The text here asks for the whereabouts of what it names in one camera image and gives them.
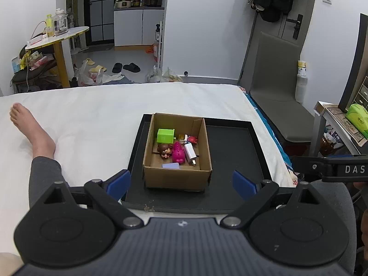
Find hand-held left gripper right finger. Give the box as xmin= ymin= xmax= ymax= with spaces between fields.
xmin=220 ymin=170 xmax=320 ymax=230

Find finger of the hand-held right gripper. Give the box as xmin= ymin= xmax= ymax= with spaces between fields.
xmin=290 ymin=156 xmax=327 ymax=176

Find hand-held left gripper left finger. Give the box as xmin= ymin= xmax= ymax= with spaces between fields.
xmin=39 ymin=170 xmax=144 ymax=230

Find black tray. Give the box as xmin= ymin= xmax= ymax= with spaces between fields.
xmin=121 ymin=113 xmax=273 ymax=215

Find brown cardboard box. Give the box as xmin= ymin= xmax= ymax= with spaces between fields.
xmin=142 ymin=113 xmax=213 ymax=192

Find brown round figurine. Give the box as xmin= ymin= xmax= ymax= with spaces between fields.
xmin=158 ymin=143 xmax=174 ymax=159

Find white charger plug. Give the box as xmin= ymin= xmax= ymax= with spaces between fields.
xmin=184 ymin=143 xmax=198 ymax=166

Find magenta toy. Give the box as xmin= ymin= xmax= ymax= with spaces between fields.
xmin=172 ymin=141 xmax=186 ymax=164

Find green cube toy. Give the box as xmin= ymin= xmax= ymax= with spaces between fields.
xmin=157 ymin=128 xmax=175 ymax=144

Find grey side table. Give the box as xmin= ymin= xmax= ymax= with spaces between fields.
xmin=312 ymin=101 xmax=368 ymax=157

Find green tissue box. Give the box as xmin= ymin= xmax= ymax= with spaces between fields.
xmin=345 ymin=103 xmax=368 ymax=140

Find person's left leg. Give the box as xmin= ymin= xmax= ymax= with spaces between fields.
xmin=9 ymin=103 xmax=87 ymax=212

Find dark framed panel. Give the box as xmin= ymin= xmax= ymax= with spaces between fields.
xmin=338 ymin=13 xmax=368 ymax=112

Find grey chair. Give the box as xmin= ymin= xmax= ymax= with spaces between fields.
xmin=239 ymin=32 xmax=315 ymax=144

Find white plastic bag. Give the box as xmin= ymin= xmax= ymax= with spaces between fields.
xmin=75 ymin=60 xmax=124 ymax=87

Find clear plastic bags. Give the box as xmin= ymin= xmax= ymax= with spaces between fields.
xmin=145 ymin=66 xmax=183 ymax=83

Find yellow round table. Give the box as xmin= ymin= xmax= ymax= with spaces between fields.
xmin=25 ymin=26 xmax=89 ymax=88

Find dark cushioned stool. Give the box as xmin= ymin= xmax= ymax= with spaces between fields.
xmin=10 ymin=50 xmax=62 ymax=92

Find white narrow rack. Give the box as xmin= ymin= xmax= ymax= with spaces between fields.
xmin=155 ymin=23 xmax=165 ymax=64

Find pile of snack packets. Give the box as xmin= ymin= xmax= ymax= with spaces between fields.
xmin=11 ymin=50 xmax=55 ymax=72

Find white cabinet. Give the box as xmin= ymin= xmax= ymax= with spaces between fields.
xmin=113 ymin=7 xmax=164 ymax=47

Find grey door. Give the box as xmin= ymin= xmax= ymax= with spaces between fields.
xmin=276 ymin=0 xmax=317 ymax=46

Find white power strip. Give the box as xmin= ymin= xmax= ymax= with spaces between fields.
xmin=26 ymin=34 xmax=49 ymax=46

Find glass jar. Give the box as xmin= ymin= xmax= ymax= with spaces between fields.
xmin=53 ymin=9 xmax=69 ymax=36

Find yellow bottle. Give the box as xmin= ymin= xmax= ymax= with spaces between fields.
xmin=45 ymin=14 xmax=55 ymax=38

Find black framed glass door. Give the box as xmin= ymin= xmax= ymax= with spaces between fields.
xmin=86 ymin=0 xmax=115 ymax=45

